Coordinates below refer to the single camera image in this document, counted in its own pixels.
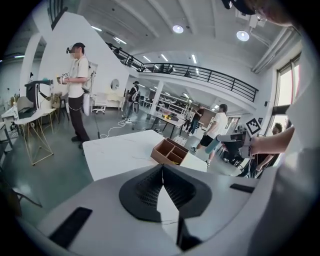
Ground white side table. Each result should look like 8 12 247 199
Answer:
0 107 19 154

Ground white shelving rack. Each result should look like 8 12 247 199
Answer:
156 92 194 119

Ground white office chair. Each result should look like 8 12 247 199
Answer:
91 92 109 115

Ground long white cable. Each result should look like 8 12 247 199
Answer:
99 118 134 140

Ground white desk black legs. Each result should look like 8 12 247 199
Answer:
151 111 187 140

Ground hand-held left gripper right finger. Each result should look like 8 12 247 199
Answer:
163 164 213 218

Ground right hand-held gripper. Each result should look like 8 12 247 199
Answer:
216 116 263 159

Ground round white table gold legs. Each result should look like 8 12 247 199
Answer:
14 107 57 166

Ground person's white shirt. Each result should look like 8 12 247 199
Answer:
247 49 320 256

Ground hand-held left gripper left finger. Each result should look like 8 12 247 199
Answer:
118 163 165 223

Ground brown wooden compartment box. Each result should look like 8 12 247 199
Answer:
150 137 190 166

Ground person's right forearm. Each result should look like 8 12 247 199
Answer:
249 126 296 157

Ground black metal railing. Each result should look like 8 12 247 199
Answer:
104 41 260 103

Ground tall window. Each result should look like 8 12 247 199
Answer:
273 53 303 126

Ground white marble square table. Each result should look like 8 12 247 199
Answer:
82 129 208 182

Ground printed white card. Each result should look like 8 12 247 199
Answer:
172 135 187 148

